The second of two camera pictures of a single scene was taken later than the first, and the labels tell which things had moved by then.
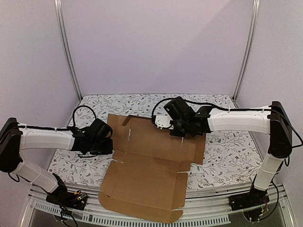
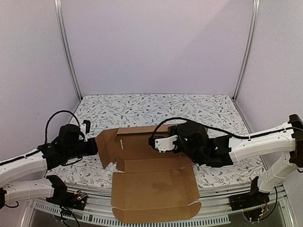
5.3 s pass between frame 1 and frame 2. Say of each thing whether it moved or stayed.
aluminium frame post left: stayed
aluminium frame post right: stayed
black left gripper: moved
